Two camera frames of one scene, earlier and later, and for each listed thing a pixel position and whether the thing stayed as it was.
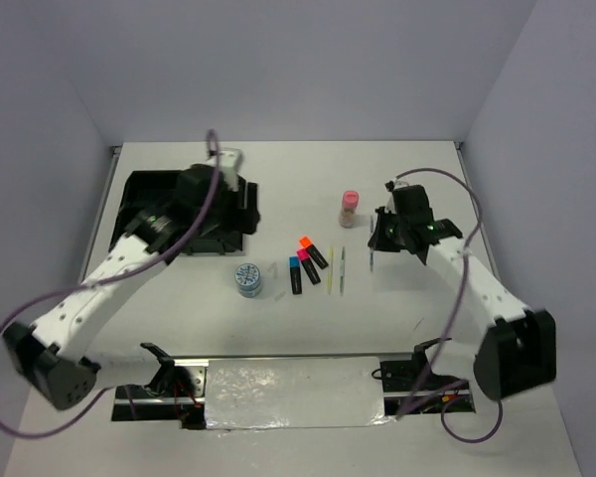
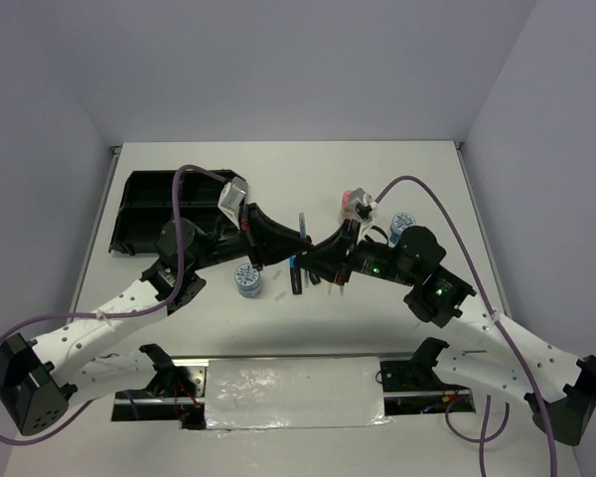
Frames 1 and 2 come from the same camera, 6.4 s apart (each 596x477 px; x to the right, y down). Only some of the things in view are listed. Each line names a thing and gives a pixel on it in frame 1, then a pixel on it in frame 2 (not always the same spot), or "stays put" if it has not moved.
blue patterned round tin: [247, 278] stays put
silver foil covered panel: [295, 393] stays put
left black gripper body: [240, 220] to [256, 242]
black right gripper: [177, 392] stays put
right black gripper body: [388, 235] to [342, 261]
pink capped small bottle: [348, 213] stays put
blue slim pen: [372, 231] to [302, 226]
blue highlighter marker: [295, 274] stays put
